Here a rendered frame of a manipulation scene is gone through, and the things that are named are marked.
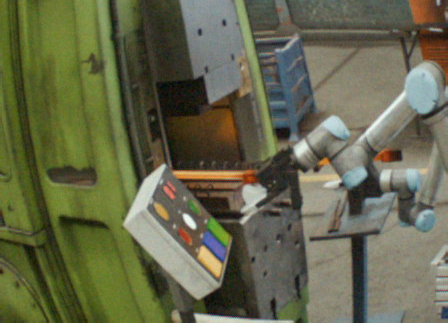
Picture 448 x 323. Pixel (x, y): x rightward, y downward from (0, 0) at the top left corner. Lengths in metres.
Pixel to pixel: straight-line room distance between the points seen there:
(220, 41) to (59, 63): 0.55
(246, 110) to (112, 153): 0.74
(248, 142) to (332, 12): 7.51
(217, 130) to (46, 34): 0.87
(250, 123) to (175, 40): 0.65
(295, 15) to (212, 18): 8.05
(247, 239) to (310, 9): 8.05
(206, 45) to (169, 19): 0.17
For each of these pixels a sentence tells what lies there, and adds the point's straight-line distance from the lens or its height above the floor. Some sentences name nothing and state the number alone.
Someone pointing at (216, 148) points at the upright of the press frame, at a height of 1.01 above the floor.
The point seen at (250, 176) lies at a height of 1.00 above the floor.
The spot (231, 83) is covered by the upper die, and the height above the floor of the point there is 1.30.
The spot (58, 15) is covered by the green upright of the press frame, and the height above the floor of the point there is 1.72.
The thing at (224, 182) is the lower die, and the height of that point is 0.99.
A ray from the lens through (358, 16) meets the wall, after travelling 10.38.
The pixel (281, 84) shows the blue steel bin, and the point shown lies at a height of 0.44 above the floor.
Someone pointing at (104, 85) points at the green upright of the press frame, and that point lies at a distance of 2.41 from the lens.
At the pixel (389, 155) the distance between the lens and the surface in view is 2.89.
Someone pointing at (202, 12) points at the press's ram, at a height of 1.57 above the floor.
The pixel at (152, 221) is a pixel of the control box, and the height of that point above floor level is 1.16.
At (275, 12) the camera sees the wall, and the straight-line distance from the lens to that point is 10.76.
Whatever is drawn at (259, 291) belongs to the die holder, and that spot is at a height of 0.63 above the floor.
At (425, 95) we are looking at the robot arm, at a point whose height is 1.37.
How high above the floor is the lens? 1.87
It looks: 17 degrees down
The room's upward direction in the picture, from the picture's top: 11 degrees counter-clockwise
